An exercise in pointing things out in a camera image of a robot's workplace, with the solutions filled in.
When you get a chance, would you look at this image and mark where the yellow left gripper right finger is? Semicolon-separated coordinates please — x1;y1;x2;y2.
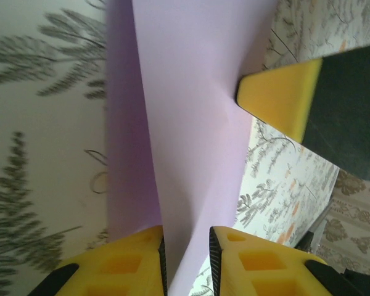
208;226;357;296

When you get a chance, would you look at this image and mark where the floral patterned table cover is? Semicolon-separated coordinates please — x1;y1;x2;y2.
0;0;370;296

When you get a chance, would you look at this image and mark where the purple paper sheet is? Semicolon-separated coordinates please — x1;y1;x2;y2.
104;0;280;296

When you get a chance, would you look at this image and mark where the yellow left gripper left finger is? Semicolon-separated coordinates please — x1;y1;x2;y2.
27;224;168;296

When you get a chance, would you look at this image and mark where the aluminium table side rail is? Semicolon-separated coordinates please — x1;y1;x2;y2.
294;197;339;257

